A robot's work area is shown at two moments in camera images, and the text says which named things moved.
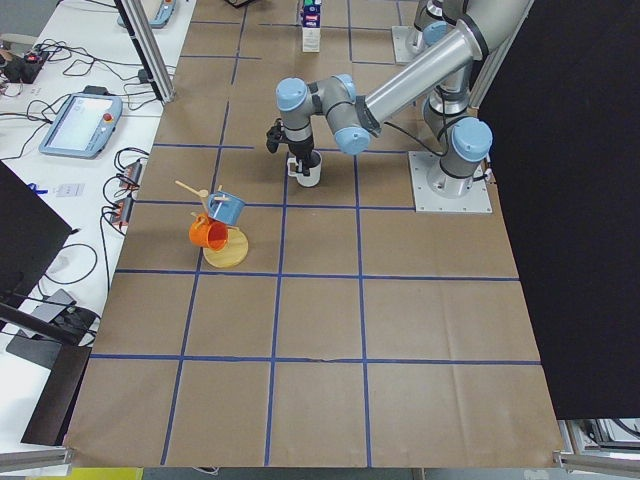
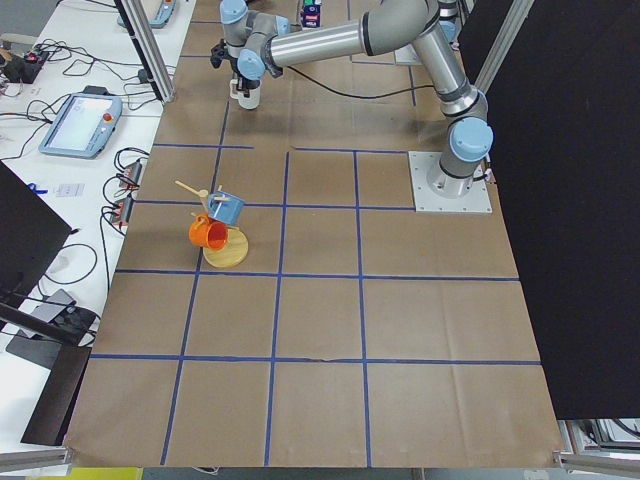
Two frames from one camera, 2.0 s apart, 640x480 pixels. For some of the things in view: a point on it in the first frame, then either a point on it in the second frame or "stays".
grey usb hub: [49, 311] stays
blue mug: [225, 206] stays
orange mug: [205, 232] stays
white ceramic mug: [309, 181] → [251, 102]
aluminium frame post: [149, 48] stays
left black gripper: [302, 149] → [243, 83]
